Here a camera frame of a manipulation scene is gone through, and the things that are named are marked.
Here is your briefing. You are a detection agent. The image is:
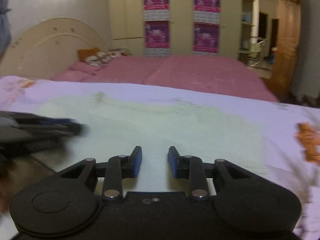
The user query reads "pink bed cover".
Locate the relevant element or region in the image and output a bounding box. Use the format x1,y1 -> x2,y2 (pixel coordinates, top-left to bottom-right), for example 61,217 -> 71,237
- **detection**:
51,55 -> 278,102

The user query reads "orange patterned pillow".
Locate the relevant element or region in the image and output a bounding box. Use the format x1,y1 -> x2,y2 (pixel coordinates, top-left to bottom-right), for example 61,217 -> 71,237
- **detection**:
77,47 -> 131,67

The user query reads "cream wardrobe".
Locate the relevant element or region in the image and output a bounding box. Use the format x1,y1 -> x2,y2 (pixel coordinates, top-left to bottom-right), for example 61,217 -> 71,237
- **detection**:
108,0 -> 242,59

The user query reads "cream curved headboard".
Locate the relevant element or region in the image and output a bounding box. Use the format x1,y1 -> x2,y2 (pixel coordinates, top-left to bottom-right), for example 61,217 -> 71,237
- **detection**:
1,17 -> 107,79

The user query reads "brown wooden door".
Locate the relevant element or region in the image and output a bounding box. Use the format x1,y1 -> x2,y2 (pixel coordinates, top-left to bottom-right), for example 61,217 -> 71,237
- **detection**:
270,0 -> 302,100

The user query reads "upper left pink poster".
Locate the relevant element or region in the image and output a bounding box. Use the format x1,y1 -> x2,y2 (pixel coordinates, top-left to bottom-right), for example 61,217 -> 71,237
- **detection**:
143,0 -> 169,21

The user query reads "lower left pink poster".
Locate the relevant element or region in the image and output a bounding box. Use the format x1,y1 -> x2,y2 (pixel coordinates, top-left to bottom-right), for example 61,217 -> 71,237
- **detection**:
144,21 -> 171,57

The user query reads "cream knitted sweater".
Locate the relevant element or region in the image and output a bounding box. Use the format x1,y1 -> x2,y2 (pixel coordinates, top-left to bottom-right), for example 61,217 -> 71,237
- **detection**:
36,93 -> 267,192

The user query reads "pink poster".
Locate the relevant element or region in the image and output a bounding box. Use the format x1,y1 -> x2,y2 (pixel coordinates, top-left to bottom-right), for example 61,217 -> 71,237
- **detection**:
194,0 -> 221,25
193,22 -> 220,55
144,21 -> 171,57
143,0 -> 169,21

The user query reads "lower right pink poster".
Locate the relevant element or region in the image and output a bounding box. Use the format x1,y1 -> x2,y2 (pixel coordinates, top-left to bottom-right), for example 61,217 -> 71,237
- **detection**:
193,22 -> 220,55

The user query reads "open corner shelf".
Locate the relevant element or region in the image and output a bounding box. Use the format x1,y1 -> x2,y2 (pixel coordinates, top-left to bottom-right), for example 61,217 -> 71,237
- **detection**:
239,0 -> 254,64

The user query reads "upper right pink poster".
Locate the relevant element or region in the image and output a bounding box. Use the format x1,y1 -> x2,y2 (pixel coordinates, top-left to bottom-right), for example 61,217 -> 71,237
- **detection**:
194,0 -> 221,25

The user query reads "lilac floral bed sheet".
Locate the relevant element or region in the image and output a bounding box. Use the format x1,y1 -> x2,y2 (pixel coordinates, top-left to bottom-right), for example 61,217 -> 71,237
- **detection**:
1,76 -> 319,239

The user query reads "grey hanging garment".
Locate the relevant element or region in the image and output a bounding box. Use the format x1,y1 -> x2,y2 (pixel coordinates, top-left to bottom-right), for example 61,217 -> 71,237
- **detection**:
0,0 -> 11,56

